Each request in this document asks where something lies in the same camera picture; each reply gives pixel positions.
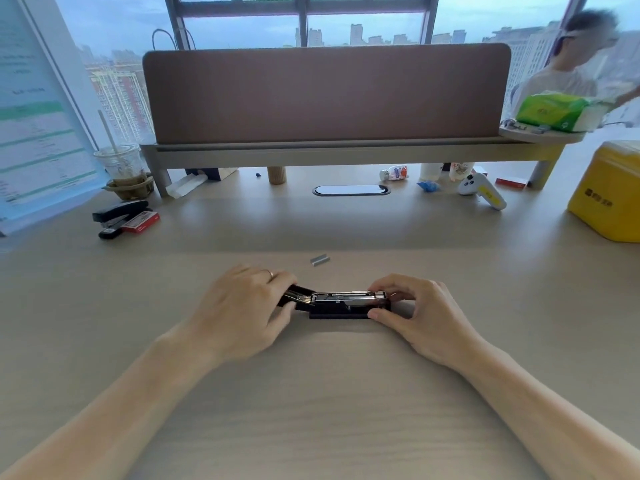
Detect person's left hand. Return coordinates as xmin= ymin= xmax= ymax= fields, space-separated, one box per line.
xmin=187 ymin=265 xmax=301 ymax=366

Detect person's right hand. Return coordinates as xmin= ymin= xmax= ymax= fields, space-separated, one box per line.
xmin=367 ymin=274 xmax=484 ymax=376

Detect black stapler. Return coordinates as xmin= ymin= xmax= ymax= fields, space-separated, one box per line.
xmin=277 ymin=283 xmax=392 ymax=321
xmin=92 ymin=200 xmax=151 ymax=240

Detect person's left forearm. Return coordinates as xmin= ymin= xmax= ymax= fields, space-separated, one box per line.
xmin=0 ymin=321 xmax=222 ymax=480

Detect person's right forearm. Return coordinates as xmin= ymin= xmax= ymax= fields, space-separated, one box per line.
xmin=456 ymin=339 xmax=640 ymax=480

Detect white and yellow handheld device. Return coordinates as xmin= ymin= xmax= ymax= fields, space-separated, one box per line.
xmin=457 ymin=172 xmax=508 ymax=212

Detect clear plastic packet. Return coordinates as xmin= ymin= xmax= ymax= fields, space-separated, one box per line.
xmin=165 ymin=173 xmax=209 ymax=200

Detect beige desk riser shelf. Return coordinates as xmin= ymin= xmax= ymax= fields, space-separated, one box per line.
xmin=139 ymin=136 xmax=566 ymax=198

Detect red staple box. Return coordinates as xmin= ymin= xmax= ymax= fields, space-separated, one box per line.
xmin=121 ymin=211 xmax=161 ymax=234

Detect closed black stapler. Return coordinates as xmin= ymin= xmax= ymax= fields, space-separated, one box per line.
xmin=92 ymin=200 xmax=151 ymax=240

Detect brown cardboard cup holder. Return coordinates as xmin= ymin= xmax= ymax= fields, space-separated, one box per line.
xmin=102 ymin=174 xmax=156 ymax=202

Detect clear plastic drink cup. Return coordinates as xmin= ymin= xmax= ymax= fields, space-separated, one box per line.
xmin=93 ymin=144 xmax=146 ymax=188

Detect brown desk divider panel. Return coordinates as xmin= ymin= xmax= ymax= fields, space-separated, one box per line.
xmin=142 ymin=43 xmax=512 ymax=145

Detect round beige side tray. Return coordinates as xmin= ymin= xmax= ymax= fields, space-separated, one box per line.
xmin=498 ymin=119 xmax=589 ymax=145

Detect yellow plastic container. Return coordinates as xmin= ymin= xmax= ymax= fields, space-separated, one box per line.
xmin=567 ymin=140 xmax=640 ymax=244

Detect white drinking straw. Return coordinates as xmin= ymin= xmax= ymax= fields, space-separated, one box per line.
xmin=97 ymin=109 xmax=121 ymax=171

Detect green tissue pack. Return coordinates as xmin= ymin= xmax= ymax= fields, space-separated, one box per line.
xmin=514 ymin=91 xmax=615 ymax=133

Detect oval desk cable grommet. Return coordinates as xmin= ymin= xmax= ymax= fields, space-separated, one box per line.
xmin=312 ymin=184 xmax=392 ymax=197

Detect black bag handles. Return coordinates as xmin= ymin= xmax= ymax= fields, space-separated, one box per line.
xmin=151 ymin=28 xmax=197 ymax=51

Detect dark window frame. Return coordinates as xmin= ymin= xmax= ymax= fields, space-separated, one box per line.
xmin=164 ymin=0 xmax=592 ymax=51

